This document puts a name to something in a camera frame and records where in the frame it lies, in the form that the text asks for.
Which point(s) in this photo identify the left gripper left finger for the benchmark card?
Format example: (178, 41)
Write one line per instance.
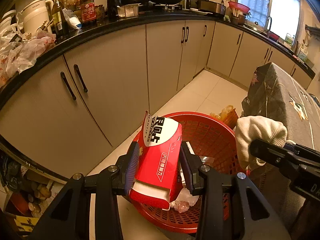
(67, 217)

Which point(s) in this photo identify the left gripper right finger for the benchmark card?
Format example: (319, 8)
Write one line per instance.
(231, 205)

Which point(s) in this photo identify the red torn paper box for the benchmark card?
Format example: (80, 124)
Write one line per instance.
(156, 182)

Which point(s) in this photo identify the long white barcode box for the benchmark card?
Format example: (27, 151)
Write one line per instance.
(190, 148)

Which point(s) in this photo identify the white printed plastic bag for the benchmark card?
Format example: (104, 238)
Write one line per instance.
(184, 201)

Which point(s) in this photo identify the lower kitchen cabinets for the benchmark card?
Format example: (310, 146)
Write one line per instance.
(68, 113)

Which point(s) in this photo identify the grey patterned tablecloth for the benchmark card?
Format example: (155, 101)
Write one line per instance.
(278, 110)

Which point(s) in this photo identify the sink faucet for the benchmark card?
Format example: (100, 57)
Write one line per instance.
(268, 24)

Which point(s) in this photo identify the red colander bowl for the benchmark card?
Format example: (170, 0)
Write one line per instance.
(238, 6)

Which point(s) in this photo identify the crumpled plastic bags on counter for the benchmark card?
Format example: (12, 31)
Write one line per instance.
(19, 52)

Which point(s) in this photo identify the red label sauce bottle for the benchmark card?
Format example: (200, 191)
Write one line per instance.
(88, 13)

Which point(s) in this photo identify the white electric kettle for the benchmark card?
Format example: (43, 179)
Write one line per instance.
(35, 14)

